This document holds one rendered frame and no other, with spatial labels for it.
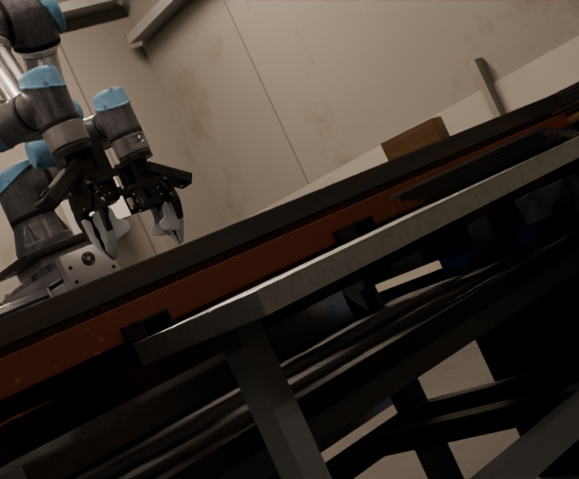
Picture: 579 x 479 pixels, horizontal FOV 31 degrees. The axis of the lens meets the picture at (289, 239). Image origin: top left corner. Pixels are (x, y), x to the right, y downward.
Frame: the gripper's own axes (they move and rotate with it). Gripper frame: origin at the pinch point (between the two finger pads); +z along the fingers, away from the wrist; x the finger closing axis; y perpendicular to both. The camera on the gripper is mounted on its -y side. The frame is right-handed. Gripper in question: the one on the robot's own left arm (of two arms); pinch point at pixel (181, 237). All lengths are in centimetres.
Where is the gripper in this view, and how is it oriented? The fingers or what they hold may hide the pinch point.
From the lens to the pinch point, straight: 232.0
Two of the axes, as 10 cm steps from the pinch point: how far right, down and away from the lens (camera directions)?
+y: -6.6, 2.9, -6.9
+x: 6.2, -3.0, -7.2
